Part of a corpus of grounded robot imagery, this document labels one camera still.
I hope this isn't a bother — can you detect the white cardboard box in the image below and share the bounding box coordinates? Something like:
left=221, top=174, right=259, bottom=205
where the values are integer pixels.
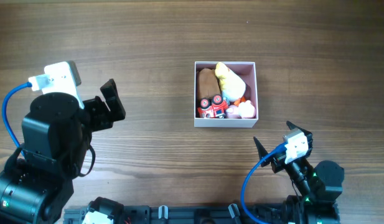
left=194, top=61, right=259, bottom=128

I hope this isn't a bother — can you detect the red toy fire truck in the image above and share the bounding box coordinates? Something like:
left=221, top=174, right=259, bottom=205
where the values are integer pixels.
left=197, top=95, right=229, bottom=119

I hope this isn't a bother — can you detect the yellow white plush duck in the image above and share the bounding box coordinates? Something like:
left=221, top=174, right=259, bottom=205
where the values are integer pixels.
left=215, top=62, right=246, bottom=102

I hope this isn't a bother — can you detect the brown plush toy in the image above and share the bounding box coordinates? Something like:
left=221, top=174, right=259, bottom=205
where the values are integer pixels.
left=196, top=68, right=221, bottom=105

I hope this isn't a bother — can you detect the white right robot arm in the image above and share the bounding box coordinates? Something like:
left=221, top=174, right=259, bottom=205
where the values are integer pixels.
left=244, top=121, right=344, bottom=223

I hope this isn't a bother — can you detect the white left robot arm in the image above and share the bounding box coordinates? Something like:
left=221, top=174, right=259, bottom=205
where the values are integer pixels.
left=0, top=79, right=126, bottom=223

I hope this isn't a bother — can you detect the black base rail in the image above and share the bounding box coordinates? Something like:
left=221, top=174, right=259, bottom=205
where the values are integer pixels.
left=63, top=197, right=340, bottom=224

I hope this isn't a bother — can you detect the white duck toy pink hat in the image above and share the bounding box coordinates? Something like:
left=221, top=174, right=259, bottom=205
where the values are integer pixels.
left=225, top=96, right=256, bottom=119

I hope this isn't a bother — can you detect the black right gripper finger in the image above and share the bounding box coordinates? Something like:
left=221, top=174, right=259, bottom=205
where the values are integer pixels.
left=253, top=137, right=270, bottom=167
left=286, top=121, right=312, bottom=136

